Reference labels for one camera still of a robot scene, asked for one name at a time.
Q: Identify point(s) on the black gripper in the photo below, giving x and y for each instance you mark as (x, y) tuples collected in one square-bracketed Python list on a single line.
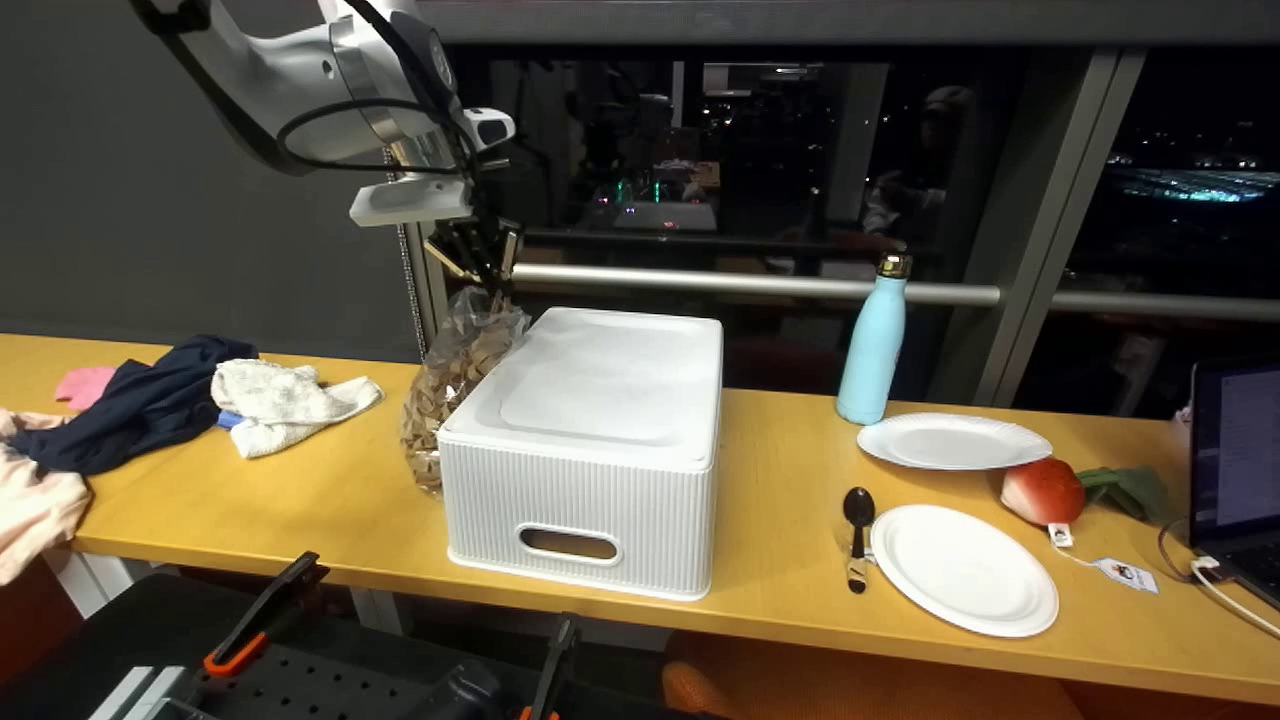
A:
[(476, 236)]

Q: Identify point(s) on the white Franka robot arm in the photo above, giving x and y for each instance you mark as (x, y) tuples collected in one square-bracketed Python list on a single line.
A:
[(305, 83)]

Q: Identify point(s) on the white plastic storage box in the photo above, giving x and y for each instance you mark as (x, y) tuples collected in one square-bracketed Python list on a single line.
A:
[(585, 455)]

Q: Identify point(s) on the clear bag of rubber bands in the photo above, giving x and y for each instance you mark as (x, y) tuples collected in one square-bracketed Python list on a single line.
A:
[(433, 414)]

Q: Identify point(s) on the white crumpled cloth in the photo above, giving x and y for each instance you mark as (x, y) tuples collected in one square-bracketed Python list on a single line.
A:
[(285, 402)]

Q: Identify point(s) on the silver metal handrail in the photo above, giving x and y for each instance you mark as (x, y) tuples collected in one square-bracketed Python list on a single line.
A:
[(745, 286)]

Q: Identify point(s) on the navy blue cloth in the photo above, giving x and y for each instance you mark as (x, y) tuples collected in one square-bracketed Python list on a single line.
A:
[(135, 404)]

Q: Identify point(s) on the light blue water bottle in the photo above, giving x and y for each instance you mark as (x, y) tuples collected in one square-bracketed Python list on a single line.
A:
[(873, 346)]

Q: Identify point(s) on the small pink cloth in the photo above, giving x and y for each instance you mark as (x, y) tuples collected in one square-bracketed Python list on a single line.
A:
[(81, 387)]

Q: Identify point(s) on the black perforated board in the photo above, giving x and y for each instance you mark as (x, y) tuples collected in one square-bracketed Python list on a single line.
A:
[(335, 683)]

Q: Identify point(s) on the black plastic spoon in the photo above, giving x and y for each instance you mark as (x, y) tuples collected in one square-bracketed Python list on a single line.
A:
[(858, 509)]

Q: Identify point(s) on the orange chair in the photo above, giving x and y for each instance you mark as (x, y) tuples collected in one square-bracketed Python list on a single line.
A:
[(692, 693)]

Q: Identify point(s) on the pink and white garment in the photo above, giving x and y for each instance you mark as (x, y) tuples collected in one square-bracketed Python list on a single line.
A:
[(32, 501)]

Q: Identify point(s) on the white paper plate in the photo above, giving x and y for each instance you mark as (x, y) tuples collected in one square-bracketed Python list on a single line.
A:
[(955, 440), (965, 565)]

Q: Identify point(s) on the red wedge toy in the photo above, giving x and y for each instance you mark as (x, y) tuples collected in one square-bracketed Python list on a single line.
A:
[(1041, 493)]

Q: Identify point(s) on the green cloth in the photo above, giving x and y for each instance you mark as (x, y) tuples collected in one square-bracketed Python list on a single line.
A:
[(1127, 489)]

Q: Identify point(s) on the small white adapter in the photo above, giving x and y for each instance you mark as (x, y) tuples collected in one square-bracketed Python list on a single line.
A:
[(1127, 579)]

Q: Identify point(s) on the black laptop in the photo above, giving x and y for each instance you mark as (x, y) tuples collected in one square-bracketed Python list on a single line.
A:
[(1242, 455)]

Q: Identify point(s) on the grey wrist camera bar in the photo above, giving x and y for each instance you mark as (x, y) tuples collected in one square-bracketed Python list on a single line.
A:
[(406, 203)]

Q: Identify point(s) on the wide grey window post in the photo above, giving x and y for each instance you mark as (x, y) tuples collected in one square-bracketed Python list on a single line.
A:
[(1063, 226)]

